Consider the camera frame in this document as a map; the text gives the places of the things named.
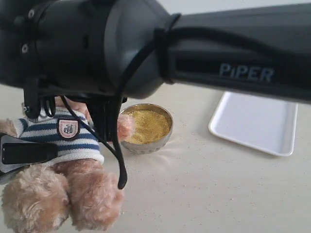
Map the steel bowl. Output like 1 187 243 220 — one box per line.
121 103 173 154

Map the black camera cable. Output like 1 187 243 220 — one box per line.
24 13 311 190

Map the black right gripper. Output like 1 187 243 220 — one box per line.
0 0 49 90

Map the white rectangular plastic tray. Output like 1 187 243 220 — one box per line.
208 92 298 157

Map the tan teddy bear striped shirt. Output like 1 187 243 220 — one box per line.
0 97 124 233

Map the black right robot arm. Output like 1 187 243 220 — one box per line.
0 0 311 103

